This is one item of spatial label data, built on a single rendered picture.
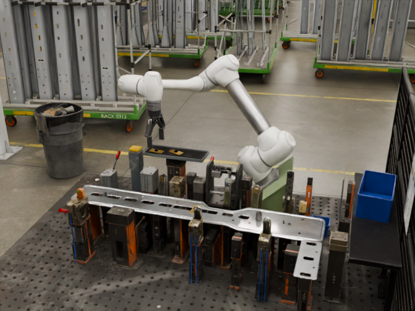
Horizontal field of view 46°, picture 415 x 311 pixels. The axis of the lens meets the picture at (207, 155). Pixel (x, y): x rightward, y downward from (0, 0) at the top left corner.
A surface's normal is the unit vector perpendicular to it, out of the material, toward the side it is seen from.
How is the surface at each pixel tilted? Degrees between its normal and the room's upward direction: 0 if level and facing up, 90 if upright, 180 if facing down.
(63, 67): 85
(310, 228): 0
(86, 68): 87
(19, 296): 0
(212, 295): 0
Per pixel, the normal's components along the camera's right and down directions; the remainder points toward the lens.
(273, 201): -0.18, 0.40
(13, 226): 0.00, -0.91
